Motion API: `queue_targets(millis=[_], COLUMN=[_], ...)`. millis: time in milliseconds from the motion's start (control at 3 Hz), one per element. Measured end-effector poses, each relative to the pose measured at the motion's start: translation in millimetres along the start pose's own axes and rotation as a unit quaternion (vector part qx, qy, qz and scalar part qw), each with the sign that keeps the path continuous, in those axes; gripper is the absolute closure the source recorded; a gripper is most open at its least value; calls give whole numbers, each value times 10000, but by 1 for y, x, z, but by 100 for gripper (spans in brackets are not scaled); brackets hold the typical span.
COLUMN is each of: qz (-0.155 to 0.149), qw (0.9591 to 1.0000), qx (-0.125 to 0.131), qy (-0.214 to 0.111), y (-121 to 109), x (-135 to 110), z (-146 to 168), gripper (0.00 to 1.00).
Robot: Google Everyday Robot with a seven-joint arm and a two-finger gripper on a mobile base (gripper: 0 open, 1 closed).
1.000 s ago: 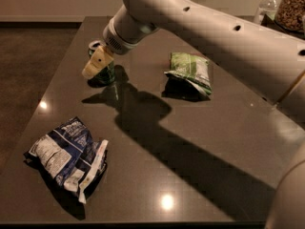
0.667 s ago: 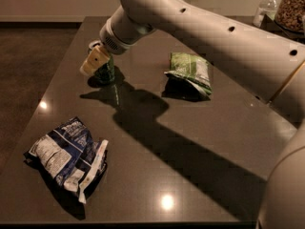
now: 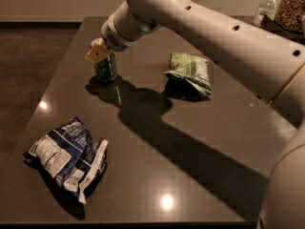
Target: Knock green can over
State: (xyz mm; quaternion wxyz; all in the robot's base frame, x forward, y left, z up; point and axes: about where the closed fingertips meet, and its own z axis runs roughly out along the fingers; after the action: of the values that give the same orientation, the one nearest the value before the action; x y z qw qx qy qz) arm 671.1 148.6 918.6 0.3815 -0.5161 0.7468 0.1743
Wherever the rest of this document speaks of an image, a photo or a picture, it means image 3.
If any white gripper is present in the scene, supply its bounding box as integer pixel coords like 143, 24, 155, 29
85, 2, 159, 65

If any green soda can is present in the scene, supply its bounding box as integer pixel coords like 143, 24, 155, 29
94, 53, 117, 84

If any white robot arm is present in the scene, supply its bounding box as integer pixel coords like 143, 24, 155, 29
86, 0, 305, 229

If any green chip bag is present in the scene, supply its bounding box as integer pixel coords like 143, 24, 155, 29
165, 52, 212, 97

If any blue white chip bag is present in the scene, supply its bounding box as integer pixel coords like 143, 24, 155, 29
24, 117, 109, 204

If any clear plastic bottle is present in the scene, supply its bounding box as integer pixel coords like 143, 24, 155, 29
253, 0, 279, 27

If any jar of brown snacks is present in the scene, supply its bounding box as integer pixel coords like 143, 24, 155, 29
274, 0, 305, 33

